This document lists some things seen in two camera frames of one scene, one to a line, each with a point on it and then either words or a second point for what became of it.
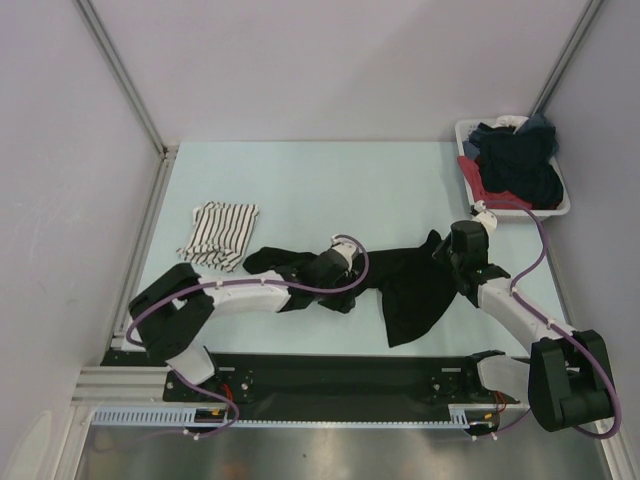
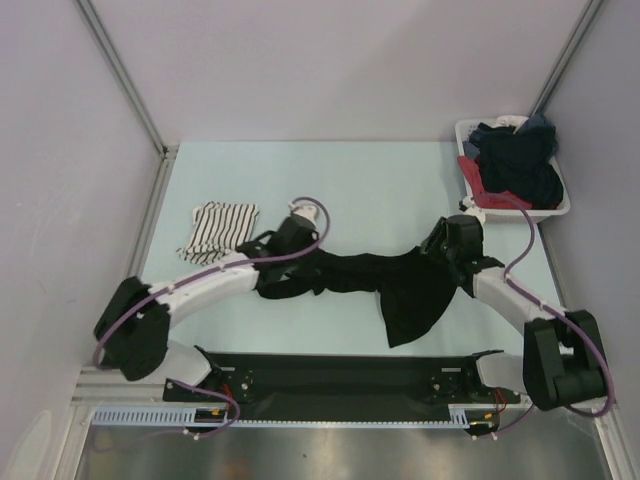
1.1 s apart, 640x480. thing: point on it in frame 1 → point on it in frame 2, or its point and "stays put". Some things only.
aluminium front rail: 118,383 stays put
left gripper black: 343,302 → 313,240
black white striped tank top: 219,233 stays put
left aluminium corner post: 166,150 stays put
